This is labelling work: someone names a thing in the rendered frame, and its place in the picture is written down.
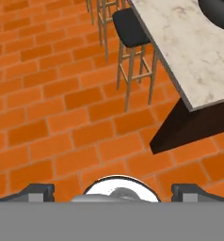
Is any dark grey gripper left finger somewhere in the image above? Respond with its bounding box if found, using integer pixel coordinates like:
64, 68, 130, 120
0, 183, 56, 203

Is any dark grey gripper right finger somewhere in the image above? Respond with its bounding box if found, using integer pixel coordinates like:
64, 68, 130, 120
170, 183, 224, 203

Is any dark grey bowl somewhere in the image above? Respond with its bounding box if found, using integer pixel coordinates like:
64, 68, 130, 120
197, 0, 224, 32

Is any dark brown kitchen island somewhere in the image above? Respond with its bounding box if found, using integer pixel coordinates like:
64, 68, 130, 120
128, 0, 224, 155

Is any round white black-rimmed object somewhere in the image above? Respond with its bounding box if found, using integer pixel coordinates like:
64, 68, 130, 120
70, 174, 162, 203

